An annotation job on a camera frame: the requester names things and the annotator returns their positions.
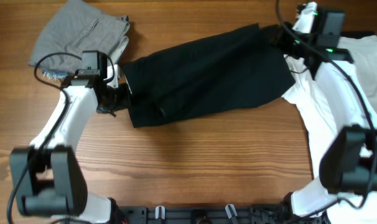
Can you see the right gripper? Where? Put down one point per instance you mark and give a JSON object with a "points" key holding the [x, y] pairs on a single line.
{"points": [[279, 40]]}

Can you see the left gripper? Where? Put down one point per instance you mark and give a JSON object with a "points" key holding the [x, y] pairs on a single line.
{"points": [[125, 99]]}

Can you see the black shorts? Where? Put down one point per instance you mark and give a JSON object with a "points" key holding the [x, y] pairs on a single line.
{"points": [[234, 70]]}

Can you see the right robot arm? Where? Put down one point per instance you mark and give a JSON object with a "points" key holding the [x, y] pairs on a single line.
{"points": [[347, 168]]}

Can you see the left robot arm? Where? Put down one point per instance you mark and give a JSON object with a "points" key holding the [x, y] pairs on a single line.
{"points": [[47, 179]]}

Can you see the black garment under t-shirt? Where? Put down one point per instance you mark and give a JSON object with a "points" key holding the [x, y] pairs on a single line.
{"points": [[357, 34]]}

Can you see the folded grey shorts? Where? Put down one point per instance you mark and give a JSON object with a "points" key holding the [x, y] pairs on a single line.
{"points": [[78, 27]]}

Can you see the white t-shirt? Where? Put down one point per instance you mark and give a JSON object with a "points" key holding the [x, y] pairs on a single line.
{"points": [[320, 124]]}

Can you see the left white rail clip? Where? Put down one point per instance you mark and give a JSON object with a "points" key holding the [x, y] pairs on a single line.
{"points": [[160, 212]]}

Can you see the white rail clip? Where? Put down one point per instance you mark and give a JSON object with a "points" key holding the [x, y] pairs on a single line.
{"points": [[160, 212], [231, 213]]}

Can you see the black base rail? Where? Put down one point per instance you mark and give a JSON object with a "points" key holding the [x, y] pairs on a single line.
{"points": [[268, 213]]}

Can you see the right white rail clip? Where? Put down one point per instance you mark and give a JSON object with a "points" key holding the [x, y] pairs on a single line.
{"points": [[231, 213]]}

